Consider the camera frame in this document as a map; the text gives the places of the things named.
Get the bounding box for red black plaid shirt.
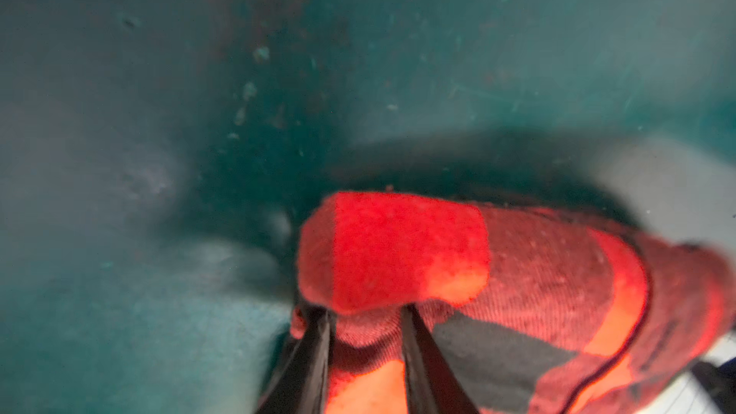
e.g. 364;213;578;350
297;192;735;413

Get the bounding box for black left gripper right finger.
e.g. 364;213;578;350
401;305;479;414

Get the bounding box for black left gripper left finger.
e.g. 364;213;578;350
256;308;334;414

